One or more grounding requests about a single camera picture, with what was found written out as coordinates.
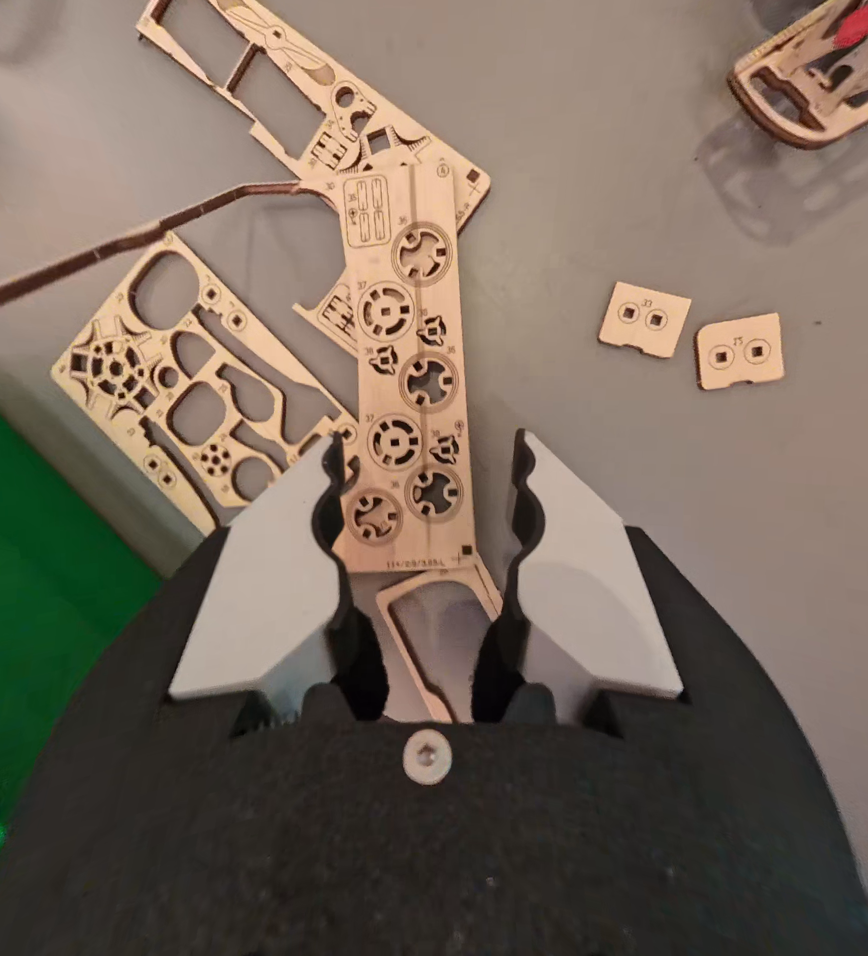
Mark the small wooden two-hole plate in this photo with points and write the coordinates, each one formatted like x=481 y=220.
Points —
x=740 y=370
x=643 y=336

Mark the grey desk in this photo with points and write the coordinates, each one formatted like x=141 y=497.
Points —
x=628 y=485

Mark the empty wooden sheet frame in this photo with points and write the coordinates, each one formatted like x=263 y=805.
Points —
x=487 y=590

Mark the wooden wheel parts sheet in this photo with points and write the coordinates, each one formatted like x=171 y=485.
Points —
x=124 y=433

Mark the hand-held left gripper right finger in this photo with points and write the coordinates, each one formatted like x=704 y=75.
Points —
x=590 y=597

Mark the green plastic bin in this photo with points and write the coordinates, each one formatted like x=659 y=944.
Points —
x=30 y=560

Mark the wooden biplane model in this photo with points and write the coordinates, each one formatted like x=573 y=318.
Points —
x=815 y=112

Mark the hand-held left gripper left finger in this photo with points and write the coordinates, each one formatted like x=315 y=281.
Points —
x=262 y=597

